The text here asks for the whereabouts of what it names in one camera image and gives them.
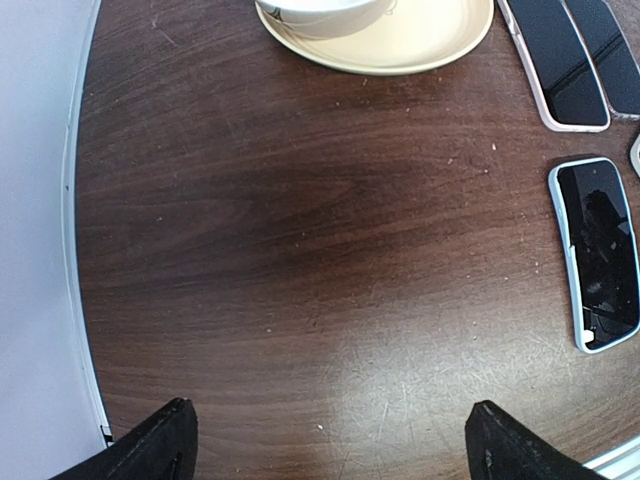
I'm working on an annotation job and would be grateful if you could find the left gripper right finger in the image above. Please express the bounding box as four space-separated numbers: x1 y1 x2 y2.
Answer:
465 400 600 480

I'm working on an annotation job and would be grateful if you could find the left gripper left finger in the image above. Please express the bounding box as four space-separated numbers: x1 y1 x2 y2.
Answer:
56 398 198 480

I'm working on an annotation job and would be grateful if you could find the white phone case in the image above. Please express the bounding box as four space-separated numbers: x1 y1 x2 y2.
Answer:
629 135 640 177

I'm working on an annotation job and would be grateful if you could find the phone in blue case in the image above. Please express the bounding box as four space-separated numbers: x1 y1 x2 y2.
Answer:
548 157 639 354

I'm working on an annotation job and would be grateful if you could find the phone in pink case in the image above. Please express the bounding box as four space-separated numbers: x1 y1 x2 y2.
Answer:
497 0 611 133

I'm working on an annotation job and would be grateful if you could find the phone in clear grey case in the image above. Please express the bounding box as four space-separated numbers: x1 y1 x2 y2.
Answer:
565 0 639 119

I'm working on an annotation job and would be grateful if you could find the beige saucer plate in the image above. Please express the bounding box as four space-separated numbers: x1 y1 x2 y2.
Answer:
256 1 494 76

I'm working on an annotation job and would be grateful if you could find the white ceramic cup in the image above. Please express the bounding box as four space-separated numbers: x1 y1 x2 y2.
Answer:
255 0 394 39

